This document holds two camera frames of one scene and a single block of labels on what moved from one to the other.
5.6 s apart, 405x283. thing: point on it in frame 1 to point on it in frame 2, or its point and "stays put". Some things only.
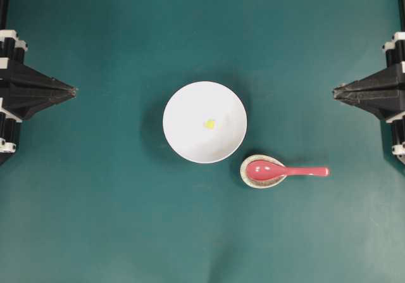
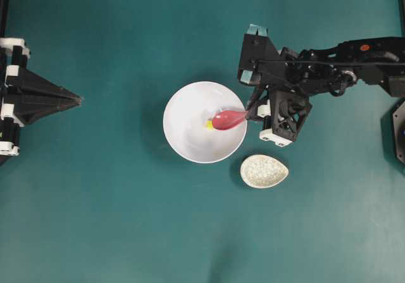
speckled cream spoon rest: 257,183 stays put
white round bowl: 183,122 stays put
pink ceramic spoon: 264,170 to 227,118
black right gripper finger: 389,81 to 252,113
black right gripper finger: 383,106 to 254,96
